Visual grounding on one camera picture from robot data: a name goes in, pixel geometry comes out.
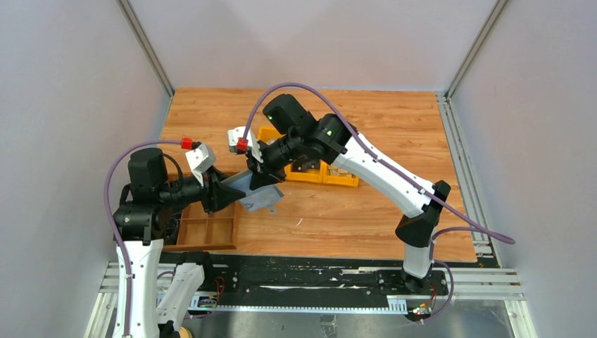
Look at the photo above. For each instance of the gold VIP card stack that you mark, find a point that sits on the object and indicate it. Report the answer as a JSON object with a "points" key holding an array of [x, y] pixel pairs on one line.
{"points": [[334, 170]]}

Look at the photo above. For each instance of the yellow bin with silver cards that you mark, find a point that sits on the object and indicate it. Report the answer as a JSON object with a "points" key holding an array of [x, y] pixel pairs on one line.
{"points": [[268, 135]]}

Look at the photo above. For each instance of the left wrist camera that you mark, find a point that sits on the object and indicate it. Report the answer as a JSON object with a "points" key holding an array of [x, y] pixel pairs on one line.
{"points": [[199, 160]]}

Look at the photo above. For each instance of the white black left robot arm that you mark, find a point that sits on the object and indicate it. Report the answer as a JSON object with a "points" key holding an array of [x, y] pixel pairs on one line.
{"points": [[141, 221]]}

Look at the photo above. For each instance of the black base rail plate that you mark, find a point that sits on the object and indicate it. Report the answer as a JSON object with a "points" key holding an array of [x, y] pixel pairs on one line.
{"points": [[305, 282]]}

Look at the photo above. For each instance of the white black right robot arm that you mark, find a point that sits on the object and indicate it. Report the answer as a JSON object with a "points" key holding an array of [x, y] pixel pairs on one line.
{"points": [[336, 142]]}

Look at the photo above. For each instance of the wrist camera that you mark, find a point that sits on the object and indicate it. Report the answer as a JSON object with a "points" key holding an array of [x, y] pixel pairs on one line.
{"points": [[243, 141], [199, 160]]}

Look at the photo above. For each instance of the yellow bin with black cards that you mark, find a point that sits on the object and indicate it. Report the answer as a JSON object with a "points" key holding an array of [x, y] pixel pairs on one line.
{"points": [[312, 176]]}

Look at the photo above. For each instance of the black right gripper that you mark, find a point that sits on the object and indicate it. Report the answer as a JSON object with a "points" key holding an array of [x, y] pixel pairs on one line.
{"points": [[260, 175]]}

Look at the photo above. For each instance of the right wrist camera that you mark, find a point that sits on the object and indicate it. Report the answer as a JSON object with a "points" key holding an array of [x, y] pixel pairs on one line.
{"points": [[243, 141]]}

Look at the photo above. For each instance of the black VIP card stack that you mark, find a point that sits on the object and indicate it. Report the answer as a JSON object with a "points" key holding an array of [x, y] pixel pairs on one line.
{"points": [[306, 166]]}

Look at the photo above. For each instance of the dark rolled belts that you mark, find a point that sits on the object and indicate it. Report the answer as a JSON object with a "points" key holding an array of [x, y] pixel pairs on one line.
{"points": [[172, 229]]}

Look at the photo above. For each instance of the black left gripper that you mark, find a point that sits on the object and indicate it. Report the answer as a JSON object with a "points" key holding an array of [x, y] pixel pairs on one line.
{"points": [[215, 196]]}

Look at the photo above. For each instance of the wooden compartment tray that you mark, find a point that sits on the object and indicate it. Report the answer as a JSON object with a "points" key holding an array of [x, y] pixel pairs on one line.
{"points": [[200, 231]]}

